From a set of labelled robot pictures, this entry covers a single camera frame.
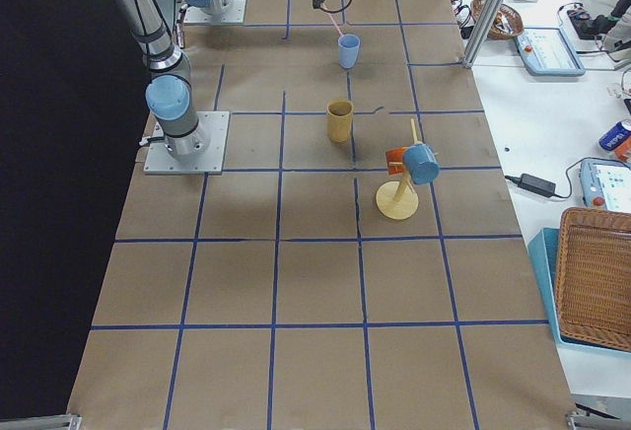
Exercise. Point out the wicker basket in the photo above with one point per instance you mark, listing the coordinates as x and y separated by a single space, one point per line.
506 24

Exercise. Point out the black power adapter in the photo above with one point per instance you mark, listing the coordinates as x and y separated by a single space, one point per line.
536 185

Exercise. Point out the light blue tray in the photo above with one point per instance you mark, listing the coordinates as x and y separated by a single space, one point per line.
542 251

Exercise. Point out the orange item on wooden stand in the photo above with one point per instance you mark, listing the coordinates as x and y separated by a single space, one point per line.
398 200

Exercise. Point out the rectangular wicker tray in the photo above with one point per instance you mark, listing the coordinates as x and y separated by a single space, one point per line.
592 280

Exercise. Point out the blue plastic cup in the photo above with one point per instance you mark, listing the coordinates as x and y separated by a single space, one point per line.
348 50

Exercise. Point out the teach pendant tablet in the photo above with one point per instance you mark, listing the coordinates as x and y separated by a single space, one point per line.
548 52

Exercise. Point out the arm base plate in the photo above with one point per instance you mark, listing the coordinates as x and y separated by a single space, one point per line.
202 151
234 16

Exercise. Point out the blue mug on stand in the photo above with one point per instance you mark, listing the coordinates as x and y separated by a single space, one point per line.
420 161

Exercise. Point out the bamboo cup holder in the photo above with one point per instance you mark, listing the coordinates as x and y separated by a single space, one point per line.
339 120

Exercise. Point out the aluminium frame post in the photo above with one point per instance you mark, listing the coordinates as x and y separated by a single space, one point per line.
480 31

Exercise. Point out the pink chopstick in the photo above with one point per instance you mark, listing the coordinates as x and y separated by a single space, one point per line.
331 18

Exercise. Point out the blue can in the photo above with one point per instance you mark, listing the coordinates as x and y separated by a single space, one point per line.
615 135

